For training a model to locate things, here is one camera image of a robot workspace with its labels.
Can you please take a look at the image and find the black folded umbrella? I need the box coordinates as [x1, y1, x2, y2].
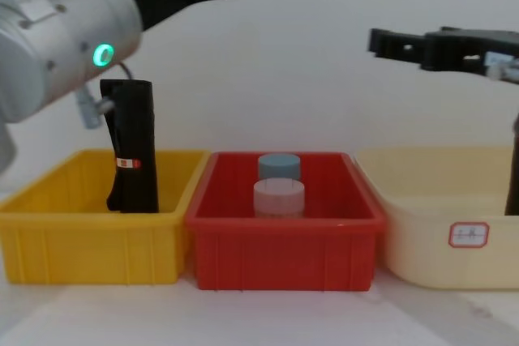
[99, 78, 161, 215]

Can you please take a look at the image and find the grey cable plug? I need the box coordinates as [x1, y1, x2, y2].
[75, 84, 115, 130]

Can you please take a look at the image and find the blue round jar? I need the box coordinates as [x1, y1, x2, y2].
[257, 153, 302, 183]

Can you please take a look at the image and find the yellow plastic bin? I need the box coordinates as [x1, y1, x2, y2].
[0, 148, 212, 286]

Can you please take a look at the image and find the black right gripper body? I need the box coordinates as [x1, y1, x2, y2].
[424, 26, 519, 85]

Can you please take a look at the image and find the white paper label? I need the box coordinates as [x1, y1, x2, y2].
[448, 221, 491, 249]

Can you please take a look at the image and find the cream plastic bin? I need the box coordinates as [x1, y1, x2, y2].
[354, 146, 519, 292]

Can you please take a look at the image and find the red plastic bin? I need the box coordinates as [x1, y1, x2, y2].
[185, 151, 387, 293]

